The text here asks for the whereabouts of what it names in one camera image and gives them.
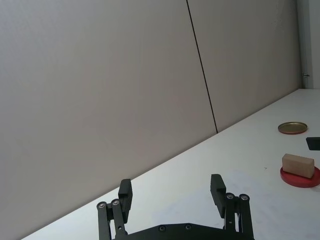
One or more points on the round gold tin lid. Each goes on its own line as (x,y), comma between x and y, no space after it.
(292,128)

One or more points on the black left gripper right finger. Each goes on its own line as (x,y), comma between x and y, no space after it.
(218,195)

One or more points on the flat black object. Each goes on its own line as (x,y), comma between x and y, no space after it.
(314,143)

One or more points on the small metal wall fitting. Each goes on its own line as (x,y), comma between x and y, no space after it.
(305,75)

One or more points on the tan wooden block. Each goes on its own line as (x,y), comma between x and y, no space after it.
(297,167)

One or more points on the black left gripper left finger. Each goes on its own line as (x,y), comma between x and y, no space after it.
(125,192)

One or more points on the round red disc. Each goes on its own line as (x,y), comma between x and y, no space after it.
(297,182)

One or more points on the white table cloth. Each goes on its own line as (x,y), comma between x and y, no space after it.
(200,160)

